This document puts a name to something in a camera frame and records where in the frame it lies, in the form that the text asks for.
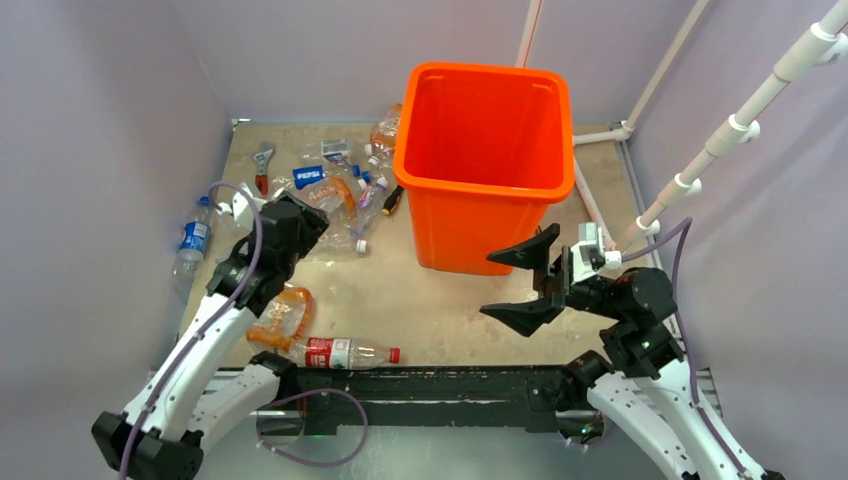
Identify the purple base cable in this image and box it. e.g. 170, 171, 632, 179
255, 388, 370, 469

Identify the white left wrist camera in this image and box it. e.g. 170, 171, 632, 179
218, 182, 267, 231

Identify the crushed orange label bottle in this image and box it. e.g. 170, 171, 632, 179
245, 285, 316, 352

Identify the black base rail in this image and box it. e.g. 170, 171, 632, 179
251, 351, 617, 439

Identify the large clear plastic bottle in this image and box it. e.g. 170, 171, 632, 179
306, 220, 369, 261

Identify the yellow black screwdriver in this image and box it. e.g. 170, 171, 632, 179
382, 185, 405, 216

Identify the small clear white-cap bottle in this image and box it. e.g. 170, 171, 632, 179
352, 176, 390, 239

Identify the red label cola bottle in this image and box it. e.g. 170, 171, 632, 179
288, 337, 401, 370

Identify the white pvc pipe frame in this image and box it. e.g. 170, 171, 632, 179
516, 1, 847, 250

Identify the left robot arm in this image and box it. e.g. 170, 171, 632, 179
91, 193, 329, 479

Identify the red adjustable wrench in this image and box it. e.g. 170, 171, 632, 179
251, 141, 276, 197

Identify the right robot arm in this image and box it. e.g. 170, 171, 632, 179
480, 222, 783, 479

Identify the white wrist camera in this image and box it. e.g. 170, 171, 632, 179
218, 182, 267, 231
569, 222, 623, 283

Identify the orange bottle behind bin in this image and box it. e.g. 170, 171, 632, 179
369, 104, 403, 157

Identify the orange label clear bottle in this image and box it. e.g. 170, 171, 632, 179
303, 176, 357, 223

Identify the blue pepsi label bottle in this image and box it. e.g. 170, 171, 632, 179
292, 164, 370, 190

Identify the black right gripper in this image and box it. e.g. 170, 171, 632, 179
479, 221, 627, 333

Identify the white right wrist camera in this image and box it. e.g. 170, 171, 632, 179
569, 222, 623, 283

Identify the orange plastic bin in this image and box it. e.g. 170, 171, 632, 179
393, 62, 575, 276

